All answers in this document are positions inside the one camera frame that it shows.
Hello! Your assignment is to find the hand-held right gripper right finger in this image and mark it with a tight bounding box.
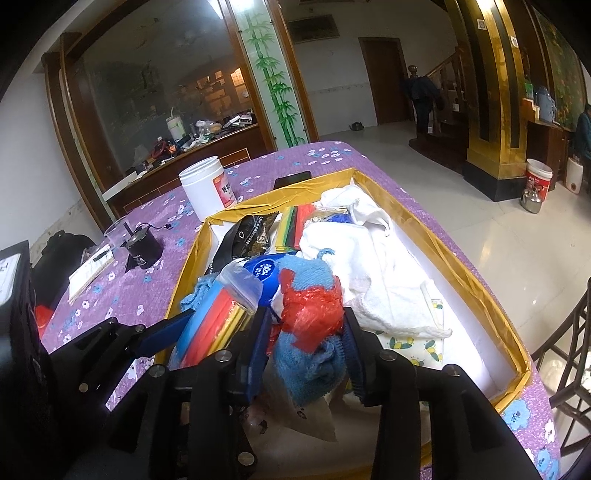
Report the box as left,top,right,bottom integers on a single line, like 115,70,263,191
341,307,543,480

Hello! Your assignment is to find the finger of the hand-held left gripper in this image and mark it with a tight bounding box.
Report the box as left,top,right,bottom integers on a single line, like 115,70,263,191
231,429,258,480
46,307,196,394

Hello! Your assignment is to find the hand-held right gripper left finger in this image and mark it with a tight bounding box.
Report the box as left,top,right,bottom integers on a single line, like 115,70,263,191
99,305,274,480

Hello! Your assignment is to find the blue towel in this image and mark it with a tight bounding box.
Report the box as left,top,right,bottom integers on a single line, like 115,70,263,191
271,253,348,408

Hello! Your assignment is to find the blue red yellow sponge pack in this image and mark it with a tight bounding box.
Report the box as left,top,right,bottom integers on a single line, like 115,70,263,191
174,264,265,371

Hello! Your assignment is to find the white plastic bag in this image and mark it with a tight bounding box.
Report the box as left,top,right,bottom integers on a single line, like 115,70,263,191
257,360,339,441

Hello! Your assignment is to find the red plastic bag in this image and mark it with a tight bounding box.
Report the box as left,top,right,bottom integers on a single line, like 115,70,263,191
281,269,345,352

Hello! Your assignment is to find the blue tissue pack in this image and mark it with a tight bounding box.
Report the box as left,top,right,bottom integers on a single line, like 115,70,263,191
244,252,290,308

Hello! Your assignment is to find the white towel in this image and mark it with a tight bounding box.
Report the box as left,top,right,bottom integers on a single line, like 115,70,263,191
299,222,454,339

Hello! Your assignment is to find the black snack packet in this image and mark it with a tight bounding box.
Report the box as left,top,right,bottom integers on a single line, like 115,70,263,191
211,213,279,269

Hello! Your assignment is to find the yellow cardboard box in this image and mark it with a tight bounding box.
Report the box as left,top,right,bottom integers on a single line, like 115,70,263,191
159,167,533,415

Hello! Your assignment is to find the purple floral tablecloth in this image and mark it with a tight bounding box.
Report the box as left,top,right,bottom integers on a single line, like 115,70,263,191
38,141,563,480

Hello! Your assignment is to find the light blue cloth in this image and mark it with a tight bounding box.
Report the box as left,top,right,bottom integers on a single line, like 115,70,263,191
179,276,219,311

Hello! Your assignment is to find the lemon print cloth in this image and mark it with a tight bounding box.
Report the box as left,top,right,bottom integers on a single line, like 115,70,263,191
375,294,446,366

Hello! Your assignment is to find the black round device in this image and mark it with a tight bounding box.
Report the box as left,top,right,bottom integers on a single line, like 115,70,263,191
121,224,172,271

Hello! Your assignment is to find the white notebook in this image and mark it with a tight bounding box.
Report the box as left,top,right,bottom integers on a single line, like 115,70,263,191
68,250,116,304

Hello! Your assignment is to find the clear plastic container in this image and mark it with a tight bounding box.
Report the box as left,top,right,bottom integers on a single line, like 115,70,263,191
103,220,136,251

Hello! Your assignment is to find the black bag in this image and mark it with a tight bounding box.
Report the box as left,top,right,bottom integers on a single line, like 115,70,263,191
31,230,96,278

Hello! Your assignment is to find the white plastic jar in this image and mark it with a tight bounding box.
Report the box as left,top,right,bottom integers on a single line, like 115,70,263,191
178,155,239,222

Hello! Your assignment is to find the flat white box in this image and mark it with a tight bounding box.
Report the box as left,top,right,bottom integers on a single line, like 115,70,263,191
102,172,140,201

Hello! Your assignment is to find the black phone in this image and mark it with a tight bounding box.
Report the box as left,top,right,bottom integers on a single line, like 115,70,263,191
273,170,313,190

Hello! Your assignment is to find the clutter on wooden counter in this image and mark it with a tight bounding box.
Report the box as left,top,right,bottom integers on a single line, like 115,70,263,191
133,110,258,168

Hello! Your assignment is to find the dark wooden chair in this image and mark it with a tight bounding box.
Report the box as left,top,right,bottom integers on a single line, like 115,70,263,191
530,276,591,464

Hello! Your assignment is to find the metal kettle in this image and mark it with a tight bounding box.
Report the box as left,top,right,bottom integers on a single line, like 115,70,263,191
520,186,543,215

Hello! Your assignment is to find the wooden glass partition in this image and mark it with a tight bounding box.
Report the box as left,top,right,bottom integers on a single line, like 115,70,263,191
41,0,320,219

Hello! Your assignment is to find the bamboo print glass panel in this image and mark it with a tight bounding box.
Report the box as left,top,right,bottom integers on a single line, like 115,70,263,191
228,0,308,149

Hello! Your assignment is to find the white bucket red label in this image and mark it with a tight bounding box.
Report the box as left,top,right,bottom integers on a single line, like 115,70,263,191
525,158,554,198

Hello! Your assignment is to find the wooden staircase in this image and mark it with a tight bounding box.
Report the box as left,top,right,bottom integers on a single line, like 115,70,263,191
409,44,468,175

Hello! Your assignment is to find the gold black pillar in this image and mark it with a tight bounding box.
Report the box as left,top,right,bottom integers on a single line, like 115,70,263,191
443,0,529,203

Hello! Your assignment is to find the brown wooden door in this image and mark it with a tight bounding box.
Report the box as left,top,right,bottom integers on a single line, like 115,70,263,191
358,37,415,126

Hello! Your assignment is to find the white vase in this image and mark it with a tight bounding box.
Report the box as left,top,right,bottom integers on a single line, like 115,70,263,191
566,156,585,195

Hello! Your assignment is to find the wooden shelf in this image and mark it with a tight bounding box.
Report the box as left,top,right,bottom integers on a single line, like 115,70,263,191
523,99,575,186

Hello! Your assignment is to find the blue bag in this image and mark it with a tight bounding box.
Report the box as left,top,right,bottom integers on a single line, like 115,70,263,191
534,84,558,124

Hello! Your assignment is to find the wide framed wall picture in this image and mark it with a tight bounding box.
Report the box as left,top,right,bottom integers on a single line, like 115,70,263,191
285,13,339,45

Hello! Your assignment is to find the floral wall painting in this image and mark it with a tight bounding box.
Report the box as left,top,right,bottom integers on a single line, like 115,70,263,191
530,8,588,131

